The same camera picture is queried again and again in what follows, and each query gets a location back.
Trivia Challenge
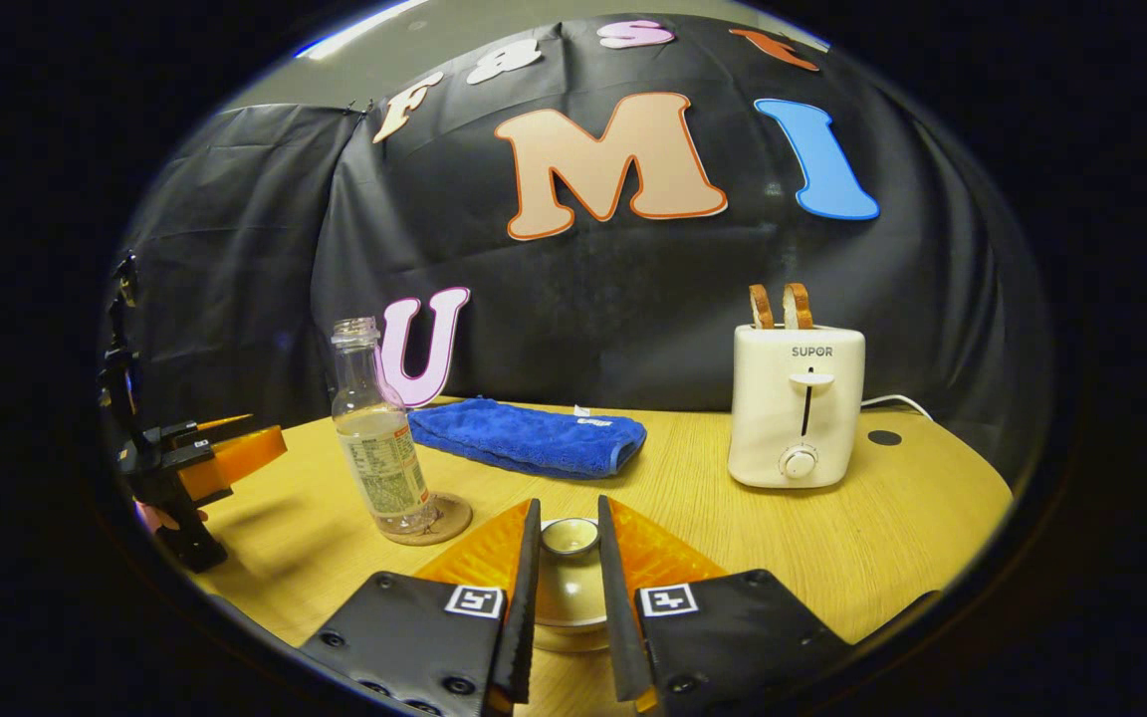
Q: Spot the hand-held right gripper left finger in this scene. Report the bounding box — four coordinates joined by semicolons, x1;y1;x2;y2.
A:
298;498;543;717

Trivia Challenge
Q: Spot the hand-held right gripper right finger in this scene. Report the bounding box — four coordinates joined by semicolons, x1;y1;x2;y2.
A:
597;496;855;717

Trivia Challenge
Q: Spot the yellow teacup lid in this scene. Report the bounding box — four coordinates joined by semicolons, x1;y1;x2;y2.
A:
536;517;606;626

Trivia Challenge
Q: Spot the round cork coaster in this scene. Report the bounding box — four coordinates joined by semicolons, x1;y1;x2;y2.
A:
379;492;473;547

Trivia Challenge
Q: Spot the clear plastic water bottle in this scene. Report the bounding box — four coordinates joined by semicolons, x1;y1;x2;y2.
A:
331;317;438;537

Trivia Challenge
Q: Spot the yellow ceramic saucer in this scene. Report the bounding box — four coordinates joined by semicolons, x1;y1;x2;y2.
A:
532;633;612;655

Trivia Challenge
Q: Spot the blue towel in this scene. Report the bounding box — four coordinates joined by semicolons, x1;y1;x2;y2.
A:
407;397;648;481

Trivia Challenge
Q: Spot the cream white toaster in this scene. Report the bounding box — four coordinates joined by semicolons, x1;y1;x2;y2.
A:
728;324;866;490

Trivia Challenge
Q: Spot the black backdrop cloth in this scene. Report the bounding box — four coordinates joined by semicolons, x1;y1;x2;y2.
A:
111;12;1057;479

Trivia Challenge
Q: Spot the white toaster cable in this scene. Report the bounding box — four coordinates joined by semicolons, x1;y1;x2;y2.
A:
860;394;935;423

